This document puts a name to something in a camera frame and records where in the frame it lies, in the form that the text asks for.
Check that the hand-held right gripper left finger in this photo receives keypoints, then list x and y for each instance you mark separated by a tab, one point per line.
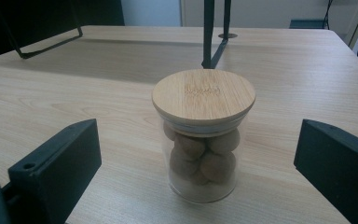
59	168

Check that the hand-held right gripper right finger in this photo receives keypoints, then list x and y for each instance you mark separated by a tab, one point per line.
338	165

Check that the clear glass jar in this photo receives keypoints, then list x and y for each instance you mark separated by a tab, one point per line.
202	191

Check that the round wooden jar lid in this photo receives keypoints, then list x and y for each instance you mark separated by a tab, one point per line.
203	98

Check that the pile of brown round nuts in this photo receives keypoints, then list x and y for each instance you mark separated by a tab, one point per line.
203	158

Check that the teal box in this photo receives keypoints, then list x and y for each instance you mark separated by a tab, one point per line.
306	24

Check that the dark monitor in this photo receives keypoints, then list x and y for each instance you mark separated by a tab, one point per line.
43	18

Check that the black metal upright stand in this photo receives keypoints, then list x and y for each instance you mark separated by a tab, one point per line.
209	37

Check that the black metal frame stand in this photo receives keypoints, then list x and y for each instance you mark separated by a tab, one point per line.
51	46

